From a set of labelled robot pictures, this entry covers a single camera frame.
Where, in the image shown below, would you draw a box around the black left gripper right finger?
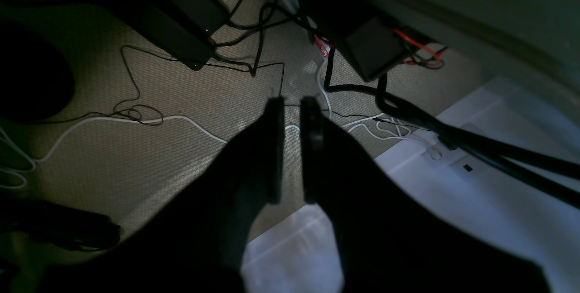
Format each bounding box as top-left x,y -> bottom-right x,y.
300,97 -> 551,293

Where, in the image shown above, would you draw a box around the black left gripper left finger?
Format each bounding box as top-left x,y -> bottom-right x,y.
54,98 -> 285,293

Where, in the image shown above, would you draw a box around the black round chair base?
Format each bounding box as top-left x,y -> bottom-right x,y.
0,20 -> 75,123

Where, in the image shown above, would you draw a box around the black power supply box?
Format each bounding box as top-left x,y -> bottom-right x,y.
99,0 -> 229,71

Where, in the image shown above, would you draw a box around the black electronics box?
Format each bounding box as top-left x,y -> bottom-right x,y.
298,0 -> 409,82

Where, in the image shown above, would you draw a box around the white floor cable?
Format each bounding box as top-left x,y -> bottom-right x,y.
0,60 -> 435,190

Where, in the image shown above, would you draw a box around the thick black cable bundle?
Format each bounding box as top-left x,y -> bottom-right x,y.
324,48 -> 580,207

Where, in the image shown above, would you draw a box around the thin black floor cable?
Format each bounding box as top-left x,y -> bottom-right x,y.
43,45 -> 286,126

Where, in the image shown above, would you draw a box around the red wires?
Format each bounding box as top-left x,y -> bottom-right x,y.
393,28 -> 447,68

